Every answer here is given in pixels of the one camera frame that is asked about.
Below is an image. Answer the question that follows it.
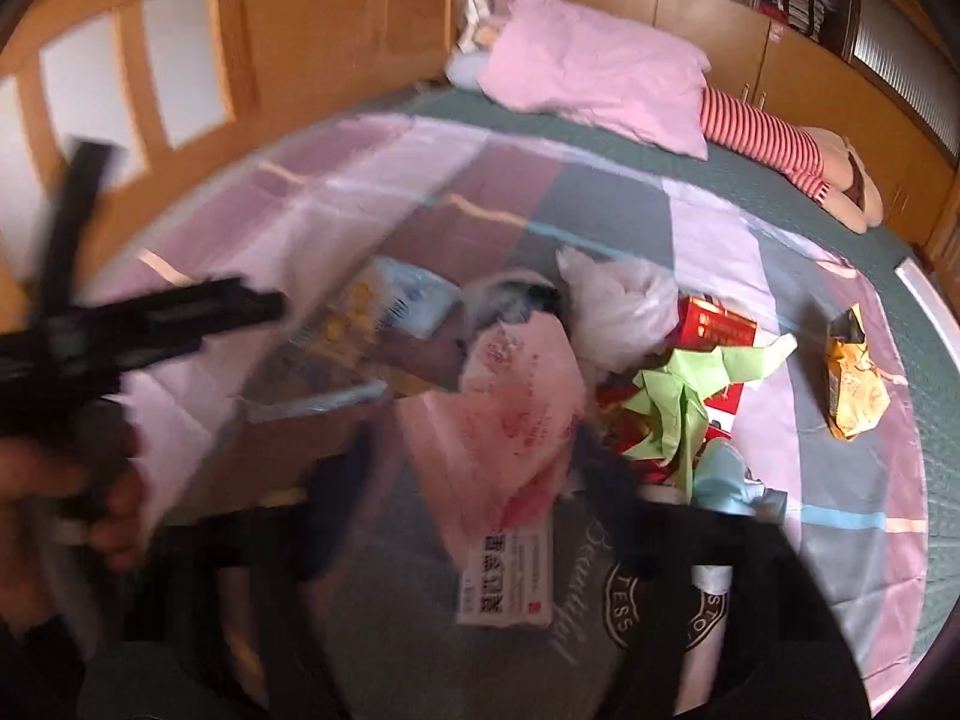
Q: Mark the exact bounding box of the crumpled light blue paper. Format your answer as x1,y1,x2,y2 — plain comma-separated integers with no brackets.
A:
693,438,788,520

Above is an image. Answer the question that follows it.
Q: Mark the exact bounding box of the white translucent plastic bag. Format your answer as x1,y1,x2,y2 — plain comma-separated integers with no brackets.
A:
556,246,680,374

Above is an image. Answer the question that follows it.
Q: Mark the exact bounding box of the wooden headboard with glass panels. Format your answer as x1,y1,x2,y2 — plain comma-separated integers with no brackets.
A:
0,0,467,316

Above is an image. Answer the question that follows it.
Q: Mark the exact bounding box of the clear blue-edged packet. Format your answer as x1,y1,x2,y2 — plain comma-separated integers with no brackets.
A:
247,379,391,425

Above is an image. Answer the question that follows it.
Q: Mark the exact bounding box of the pink printed plastic bag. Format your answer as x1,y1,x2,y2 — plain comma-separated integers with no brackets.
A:
397,311,591,565

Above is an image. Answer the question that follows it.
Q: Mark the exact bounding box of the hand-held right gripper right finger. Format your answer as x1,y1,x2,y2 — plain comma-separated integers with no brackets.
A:
574,426,872,720

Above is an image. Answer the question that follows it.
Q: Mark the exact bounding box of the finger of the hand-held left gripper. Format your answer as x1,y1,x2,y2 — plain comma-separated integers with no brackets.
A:
73,276,287,377
36,136,122,312

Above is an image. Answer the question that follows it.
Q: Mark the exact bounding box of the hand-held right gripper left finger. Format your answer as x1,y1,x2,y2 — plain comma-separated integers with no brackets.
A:
146,427,400,720

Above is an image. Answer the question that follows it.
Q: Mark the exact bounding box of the pale blue pillow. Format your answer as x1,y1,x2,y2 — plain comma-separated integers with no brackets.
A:
445,45,497,89

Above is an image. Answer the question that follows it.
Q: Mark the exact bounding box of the frosted glass window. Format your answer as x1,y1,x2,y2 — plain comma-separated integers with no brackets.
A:
851,0,960,160

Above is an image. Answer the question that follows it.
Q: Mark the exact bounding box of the red snack bag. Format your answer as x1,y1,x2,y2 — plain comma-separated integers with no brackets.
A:
596,382,676,482

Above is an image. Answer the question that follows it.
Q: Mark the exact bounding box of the red cardboard box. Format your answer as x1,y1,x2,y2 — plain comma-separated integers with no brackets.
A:
675,294,761,445

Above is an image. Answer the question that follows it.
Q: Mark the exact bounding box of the white red-label medicine packet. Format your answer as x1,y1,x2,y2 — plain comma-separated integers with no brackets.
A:
454,516,557,629

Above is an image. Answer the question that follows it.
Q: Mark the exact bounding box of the pink pillow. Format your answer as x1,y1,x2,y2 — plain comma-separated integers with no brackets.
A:
475,0,713,161

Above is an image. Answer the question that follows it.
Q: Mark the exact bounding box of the white bed side rail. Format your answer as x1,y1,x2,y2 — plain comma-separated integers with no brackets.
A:
895,256,960,362

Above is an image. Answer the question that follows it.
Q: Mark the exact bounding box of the crumpled green paper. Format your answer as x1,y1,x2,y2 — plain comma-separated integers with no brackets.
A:
621,334,797,501

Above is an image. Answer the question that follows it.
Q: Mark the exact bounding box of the person's left hand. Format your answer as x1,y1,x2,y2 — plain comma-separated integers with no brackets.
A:
0,403,152,580

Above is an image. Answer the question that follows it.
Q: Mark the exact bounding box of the green bed sheet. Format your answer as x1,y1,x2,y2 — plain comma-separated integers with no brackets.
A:
375,81,960,685

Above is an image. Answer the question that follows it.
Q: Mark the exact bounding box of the yellow snack wrapper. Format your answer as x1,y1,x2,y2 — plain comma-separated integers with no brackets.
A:
825,304,893,442

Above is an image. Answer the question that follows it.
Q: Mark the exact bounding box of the dark plastic bag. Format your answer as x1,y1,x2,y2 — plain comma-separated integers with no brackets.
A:
465,270,563,323

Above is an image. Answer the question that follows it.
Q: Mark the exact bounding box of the patchwork quilt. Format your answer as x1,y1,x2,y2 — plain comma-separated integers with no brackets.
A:
82,112,932,720

